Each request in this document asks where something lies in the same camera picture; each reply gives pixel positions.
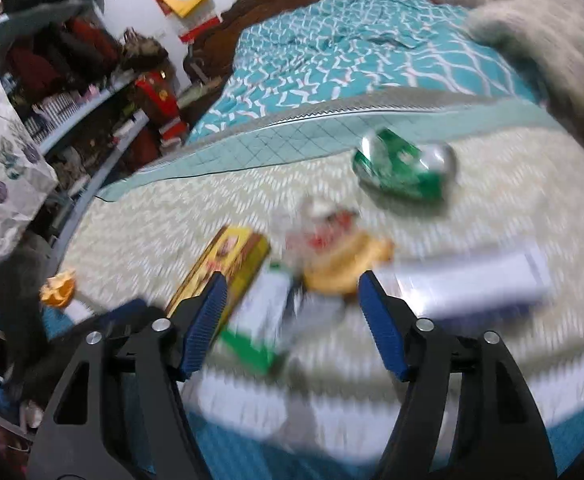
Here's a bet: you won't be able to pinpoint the white tissue pack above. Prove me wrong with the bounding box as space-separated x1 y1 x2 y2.
377 242 553 318

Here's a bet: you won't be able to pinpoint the yellow cardboard box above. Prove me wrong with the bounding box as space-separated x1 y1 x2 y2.
164 225 271 318

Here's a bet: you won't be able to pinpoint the crushed green can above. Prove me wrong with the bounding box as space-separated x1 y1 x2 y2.
352 127 459 203

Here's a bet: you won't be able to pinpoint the folded grey checked blanket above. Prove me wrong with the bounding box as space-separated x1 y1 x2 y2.
464 0 584 161

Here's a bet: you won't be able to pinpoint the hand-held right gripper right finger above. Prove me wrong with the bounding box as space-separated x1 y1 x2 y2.
358 270 558 480

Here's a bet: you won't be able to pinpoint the hanging dark and red clothes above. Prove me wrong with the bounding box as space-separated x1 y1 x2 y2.
6 17 122 106

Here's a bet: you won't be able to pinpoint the orange snack wrapper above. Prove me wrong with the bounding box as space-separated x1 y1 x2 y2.
284 197 395 296

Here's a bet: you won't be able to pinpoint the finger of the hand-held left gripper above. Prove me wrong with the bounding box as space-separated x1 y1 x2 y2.
72 297 153 346

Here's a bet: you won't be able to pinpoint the teal patterned quilt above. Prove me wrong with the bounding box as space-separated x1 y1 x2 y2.
184 0 543 148

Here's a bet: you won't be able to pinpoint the grey storage shelf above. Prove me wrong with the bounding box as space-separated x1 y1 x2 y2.
0 0 193 441

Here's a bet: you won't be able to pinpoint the orange peel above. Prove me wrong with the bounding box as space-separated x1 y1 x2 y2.
40 270 77 308

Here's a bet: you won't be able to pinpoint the wooden nightstand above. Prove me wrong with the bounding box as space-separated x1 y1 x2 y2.
177 80 223 126

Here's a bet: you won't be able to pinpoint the brown handbag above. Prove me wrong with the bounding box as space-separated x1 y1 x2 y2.
122 29 170 73

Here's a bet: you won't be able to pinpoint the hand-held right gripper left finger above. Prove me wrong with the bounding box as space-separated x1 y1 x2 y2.
28 271 230 480

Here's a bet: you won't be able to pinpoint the white plant-print cloth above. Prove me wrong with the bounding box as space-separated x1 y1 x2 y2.
0 25 60 301

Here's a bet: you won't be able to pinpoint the red bag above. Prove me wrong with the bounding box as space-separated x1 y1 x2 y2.
134 71 185 146

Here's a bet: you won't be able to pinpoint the clear bottle with green label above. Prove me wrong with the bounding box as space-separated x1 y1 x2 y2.
219 260 357 376

